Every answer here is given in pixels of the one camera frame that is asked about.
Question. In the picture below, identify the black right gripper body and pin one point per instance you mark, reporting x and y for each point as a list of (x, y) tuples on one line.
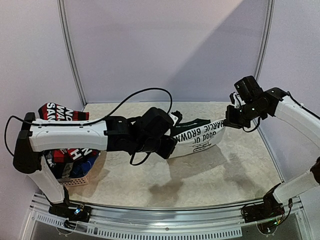
[(231, 116)]

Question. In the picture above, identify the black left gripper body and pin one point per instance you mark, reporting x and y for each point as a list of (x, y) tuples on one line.
[(151, 144)]

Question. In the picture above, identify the white and green raglan shirt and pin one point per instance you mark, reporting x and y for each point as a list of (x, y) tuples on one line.
[(196, 136)]

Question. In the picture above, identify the red black plaid garment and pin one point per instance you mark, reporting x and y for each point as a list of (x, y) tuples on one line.
[(54, 112)]

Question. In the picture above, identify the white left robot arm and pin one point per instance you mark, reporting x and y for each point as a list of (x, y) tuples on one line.
[(110, 133)]

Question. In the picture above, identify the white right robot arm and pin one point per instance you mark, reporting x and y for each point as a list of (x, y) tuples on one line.
[(275, 102)]

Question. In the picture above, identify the pink plastic laundry basket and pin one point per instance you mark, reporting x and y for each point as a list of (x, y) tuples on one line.
[(68, 181)]

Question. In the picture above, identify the blue garment in basket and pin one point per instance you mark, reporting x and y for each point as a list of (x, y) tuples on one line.
[(81, 168)]

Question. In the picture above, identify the black printed garment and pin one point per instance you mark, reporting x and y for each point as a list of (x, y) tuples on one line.
[(56, 168)]

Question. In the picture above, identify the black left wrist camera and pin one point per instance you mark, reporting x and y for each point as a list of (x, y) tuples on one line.
[(155, 123)]

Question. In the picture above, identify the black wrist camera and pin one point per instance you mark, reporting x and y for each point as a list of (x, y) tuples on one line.
[(155, 123), (247, 87)]

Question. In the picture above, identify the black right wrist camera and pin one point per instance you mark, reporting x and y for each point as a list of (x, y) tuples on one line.
[(247, 87)]

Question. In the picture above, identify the front aluminium rail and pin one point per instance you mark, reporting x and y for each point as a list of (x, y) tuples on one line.
[(220, 222)]

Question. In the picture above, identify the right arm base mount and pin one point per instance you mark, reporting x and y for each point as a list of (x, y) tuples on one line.
[(269, 208)]

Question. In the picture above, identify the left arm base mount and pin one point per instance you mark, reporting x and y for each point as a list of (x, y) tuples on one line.
[(72, 212)]

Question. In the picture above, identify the right aluminium frame post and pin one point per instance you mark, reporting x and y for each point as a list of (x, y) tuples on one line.
[(260, 21)]

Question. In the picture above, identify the aluminium frame post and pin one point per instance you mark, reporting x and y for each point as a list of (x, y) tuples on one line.
[(260, 21), (61, 5)]

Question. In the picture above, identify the left aluminium frame post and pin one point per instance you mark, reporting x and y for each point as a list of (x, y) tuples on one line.
[(61, 5)]

